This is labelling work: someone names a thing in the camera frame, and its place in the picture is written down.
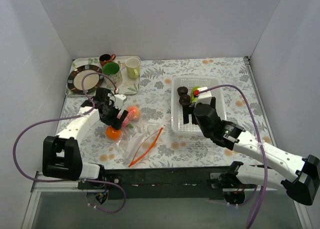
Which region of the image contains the fake green lime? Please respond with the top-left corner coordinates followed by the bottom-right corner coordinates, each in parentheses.
top-left (190, 86), bottom-right (200, 103)

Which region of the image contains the fake dark purple plum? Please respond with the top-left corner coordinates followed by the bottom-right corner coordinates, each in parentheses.
top-left (177, 86), bottom-right (189, 96)

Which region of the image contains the clear zip top bag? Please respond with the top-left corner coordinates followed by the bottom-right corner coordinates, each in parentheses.
top-left (111, 111), bottom-right (165, 168)

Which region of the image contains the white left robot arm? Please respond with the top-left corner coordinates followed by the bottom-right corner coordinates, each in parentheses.
top-left (42, 88), bottom-right (128, 189)

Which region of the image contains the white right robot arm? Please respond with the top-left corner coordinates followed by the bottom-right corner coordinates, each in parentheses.
top-left (179, 94), bottom-right (320, 206)

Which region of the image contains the fake red apple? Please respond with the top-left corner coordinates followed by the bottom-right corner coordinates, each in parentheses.
top-left (117, 110), bottom-right (133, 129)

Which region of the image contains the fake orange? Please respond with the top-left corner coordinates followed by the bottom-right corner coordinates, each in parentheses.
top-left (105, 126), bottom-right (122, 141)

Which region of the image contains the fake red peach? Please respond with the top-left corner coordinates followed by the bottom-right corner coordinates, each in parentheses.
top-left (126, 105), bottom-right (141, 121)

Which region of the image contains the white plastic basket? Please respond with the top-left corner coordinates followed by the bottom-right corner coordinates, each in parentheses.
top-left (171, 75), bottom-right (227, 138)

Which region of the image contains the green floral mug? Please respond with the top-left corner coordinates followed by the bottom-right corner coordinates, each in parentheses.
top-left (102, 61), bottom-right (123, 87)

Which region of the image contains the floral tablecloth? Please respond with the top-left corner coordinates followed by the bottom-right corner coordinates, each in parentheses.
top-left (54, 57), bottom-right (276, 169)

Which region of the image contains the pale yellow mug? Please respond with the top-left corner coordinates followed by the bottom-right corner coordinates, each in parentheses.
top-left (125, 57), bottom-right (141, 79)

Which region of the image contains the small brown orange cup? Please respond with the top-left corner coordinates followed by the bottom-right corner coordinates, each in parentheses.
top-left (99, 54), bottom-right (116, 67)

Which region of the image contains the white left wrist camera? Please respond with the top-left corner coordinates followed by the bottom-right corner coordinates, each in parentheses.
top-left (111, 93), bottom-right (127, 110)

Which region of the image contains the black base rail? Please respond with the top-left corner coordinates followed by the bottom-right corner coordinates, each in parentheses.
top-left (77, 166), bottom-right (258, 202)

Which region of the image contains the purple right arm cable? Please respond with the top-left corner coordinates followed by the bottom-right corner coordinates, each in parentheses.
top-left (193, 84), bottom-right (269, 229)

